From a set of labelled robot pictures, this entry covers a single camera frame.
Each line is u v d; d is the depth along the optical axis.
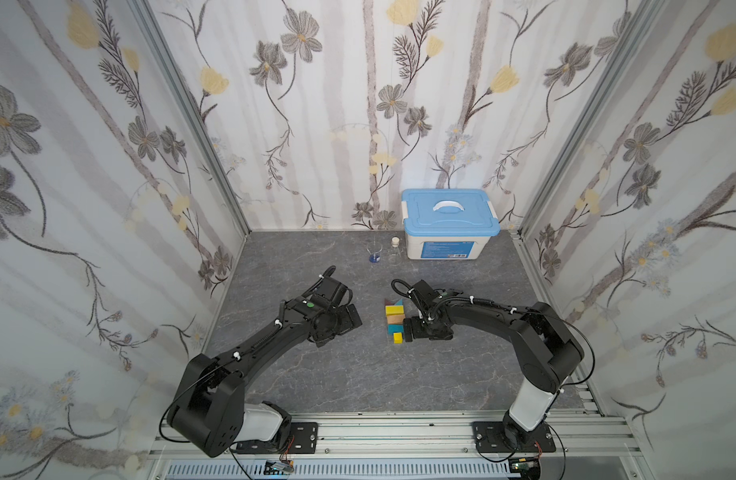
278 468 0.70
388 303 0.98
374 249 1.08
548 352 0.48
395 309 0.96
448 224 1.01
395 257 1.14
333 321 0.72
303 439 0.73
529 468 0.73
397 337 0.90
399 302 0.98
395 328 0.92
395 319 0.93
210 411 0.41
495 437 0.73
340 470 0.70
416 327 0.84
